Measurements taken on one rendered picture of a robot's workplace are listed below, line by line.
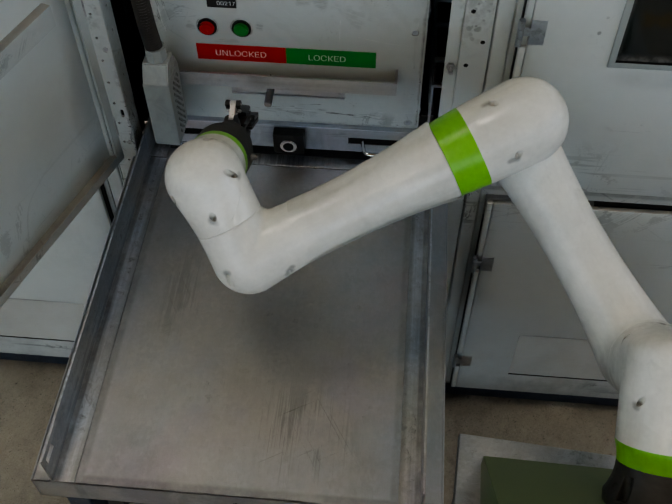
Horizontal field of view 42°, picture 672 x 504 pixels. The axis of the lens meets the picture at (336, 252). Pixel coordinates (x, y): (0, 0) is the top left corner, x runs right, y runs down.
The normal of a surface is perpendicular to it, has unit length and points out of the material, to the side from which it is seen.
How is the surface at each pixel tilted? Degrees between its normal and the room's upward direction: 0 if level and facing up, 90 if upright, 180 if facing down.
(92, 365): 0
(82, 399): 0
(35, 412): 0
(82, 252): 90
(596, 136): 90
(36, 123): 90
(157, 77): 60
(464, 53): 90
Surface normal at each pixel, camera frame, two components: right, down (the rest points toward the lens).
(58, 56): 0.91, 0.32
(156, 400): 0.00, -0.62
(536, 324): -0.09, 0.78
